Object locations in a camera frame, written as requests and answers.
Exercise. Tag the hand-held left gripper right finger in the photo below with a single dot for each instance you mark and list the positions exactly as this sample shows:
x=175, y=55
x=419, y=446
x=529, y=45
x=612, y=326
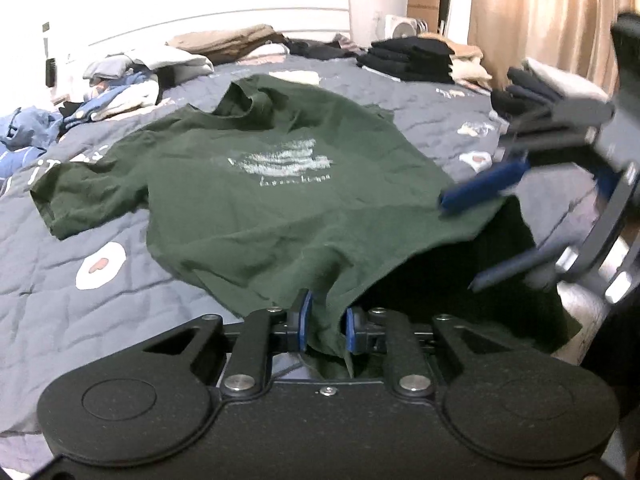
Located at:
x=351, y=330

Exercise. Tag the dark green t-shirt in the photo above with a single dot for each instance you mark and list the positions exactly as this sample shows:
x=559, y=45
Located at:
x=275, y=185

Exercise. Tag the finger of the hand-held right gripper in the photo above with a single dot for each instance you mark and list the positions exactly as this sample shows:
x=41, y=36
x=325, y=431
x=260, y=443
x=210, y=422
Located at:
x=480, y=187
x=520, y=262

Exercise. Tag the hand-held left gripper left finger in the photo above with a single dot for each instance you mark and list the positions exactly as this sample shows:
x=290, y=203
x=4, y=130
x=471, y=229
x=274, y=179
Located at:
x=304, y=322

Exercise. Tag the stack of folded dark clothes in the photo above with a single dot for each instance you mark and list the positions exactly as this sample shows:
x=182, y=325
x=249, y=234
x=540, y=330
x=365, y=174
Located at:
x=545, y=87

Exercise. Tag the grey printed quilt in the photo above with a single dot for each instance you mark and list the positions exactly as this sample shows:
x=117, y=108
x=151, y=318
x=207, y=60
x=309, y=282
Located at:
x=125, y=335

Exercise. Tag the striped cloth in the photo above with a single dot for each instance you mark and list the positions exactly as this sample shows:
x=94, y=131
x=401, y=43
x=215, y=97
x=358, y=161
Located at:
x=345, y=42

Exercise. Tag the white bed headboard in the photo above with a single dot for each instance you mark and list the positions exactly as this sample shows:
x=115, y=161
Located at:
x=225, y=22

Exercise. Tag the black hairbrush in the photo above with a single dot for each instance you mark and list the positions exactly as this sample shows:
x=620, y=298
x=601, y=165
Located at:
x=50, y=72

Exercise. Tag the crumpled blue cloth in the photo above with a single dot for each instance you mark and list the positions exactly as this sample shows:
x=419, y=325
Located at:
x=30, y=125

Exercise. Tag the stack of black folded clothes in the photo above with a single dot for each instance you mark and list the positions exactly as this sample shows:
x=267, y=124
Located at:
x=410, y=57

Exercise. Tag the beige folded clothes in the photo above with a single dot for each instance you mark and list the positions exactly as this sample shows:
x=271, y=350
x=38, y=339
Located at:
x=470, y=67

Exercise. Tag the brown folded clothes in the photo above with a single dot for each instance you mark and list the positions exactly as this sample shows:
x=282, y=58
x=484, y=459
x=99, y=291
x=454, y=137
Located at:
x=225, y=42

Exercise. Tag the white fan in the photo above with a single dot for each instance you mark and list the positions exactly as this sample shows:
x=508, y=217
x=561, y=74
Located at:
x=401, y=26

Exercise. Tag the blue orange-printed cloth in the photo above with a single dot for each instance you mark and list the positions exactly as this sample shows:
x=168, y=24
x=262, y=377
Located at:
x=80, y=107

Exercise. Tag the white folded cloth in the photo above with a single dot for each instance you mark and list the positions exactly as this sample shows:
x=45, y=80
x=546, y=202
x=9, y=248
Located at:
x=135, y=95

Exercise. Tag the light grey hoodie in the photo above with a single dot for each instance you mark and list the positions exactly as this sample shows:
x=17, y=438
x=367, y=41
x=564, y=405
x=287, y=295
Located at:
x=165, y=57

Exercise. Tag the beige curtain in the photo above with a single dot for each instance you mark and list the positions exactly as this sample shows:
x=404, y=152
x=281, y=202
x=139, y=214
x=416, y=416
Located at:
x=540, y=10

